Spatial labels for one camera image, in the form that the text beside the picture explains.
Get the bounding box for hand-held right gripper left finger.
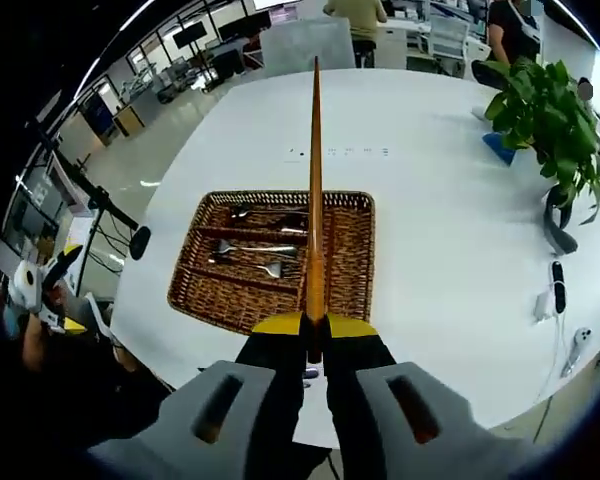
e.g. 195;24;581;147
87;312;310;480

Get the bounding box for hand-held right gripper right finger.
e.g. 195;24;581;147
322;313;532;480

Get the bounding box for brown wicker storage tray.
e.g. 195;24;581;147
166;188;377;337

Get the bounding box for wooden chopstick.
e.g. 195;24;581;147
304;55;330;365

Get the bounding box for person's left hand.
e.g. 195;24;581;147
40;279;67;321

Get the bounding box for person's dark clothed body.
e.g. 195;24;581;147
0;319;176;451

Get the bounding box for black desk stand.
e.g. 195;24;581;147
24;119;153;261

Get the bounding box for wooden cabinet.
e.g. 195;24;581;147
113;104;147;138

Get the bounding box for white charger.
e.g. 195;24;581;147
533;292;556;321

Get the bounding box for black remote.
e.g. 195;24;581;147
551;259;567;315

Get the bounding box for dark grey curved device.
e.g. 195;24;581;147
543;186;580;257

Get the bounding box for black television on stand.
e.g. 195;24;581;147
173;24;207;64

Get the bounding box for blue flat object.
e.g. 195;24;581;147
481;130;517;168

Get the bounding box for table socket strip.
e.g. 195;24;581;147
283;144;391;164

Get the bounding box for green potted plant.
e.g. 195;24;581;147
483;57;600;227

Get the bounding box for grey partition panel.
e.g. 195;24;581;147
258;17;357;77

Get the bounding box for white office chair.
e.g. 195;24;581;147
429;14;470;57

